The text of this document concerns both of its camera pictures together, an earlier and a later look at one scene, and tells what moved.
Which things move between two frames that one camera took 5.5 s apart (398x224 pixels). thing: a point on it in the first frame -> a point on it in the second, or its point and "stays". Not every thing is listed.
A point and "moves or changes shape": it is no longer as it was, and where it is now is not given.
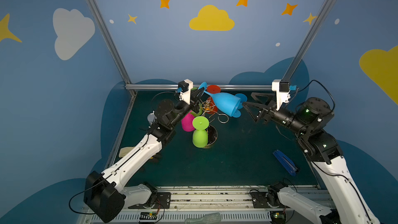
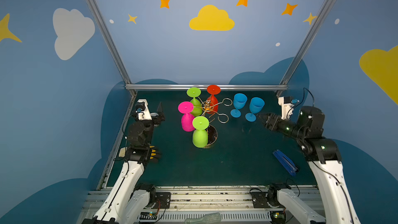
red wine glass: (213, 89) stays
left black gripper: (189, 107) -> (155, 118)
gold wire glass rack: (207, 107) stays
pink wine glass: (187, 122) stays
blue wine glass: (226, 103) moves or changes shape
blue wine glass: (237, 113) stays
